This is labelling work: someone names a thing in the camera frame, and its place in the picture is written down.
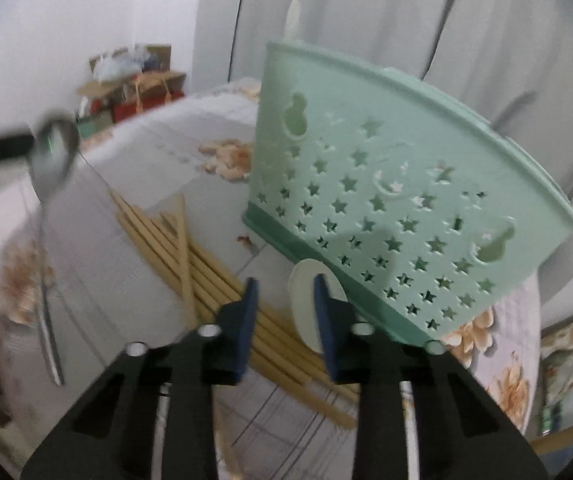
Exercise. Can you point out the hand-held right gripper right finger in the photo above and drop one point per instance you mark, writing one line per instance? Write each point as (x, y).
(326, 330)

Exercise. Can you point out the pile of wooden chopsticks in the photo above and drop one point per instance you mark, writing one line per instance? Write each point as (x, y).
(206, 280)

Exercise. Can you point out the teal box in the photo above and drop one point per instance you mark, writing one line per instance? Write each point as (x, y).
(91, 127)

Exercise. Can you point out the green star-cutout utensil holder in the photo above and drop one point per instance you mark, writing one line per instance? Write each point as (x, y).
(346, 110)

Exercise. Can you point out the cardboard box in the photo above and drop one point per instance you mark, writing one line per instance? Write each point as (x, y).
(159, 55)

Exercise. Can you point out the patterned wrapped cushion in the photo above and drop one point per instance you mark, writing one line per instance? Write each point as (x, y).
(571, 355)

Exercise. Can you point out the metal spoon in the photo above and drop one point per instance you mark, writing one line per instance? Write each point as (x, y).
(54, 152)

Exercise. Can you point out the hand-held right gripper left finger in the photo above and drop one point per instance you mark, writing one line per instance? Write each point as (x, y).
(244, 330)

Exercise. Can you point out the red gift bag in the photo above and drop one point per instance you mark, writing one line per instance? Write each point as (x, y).
(126, 110)

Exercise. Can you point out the white soup spoon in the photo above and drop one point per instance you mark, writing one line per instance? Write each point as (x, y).
(304, 300)

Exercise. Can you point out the clear plastic bags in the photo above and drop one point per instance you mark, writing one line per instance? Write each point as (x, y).
(116, 66)

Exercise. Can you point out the white curtain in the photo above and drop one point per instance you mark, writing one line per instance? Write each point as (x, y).
(366, 10)

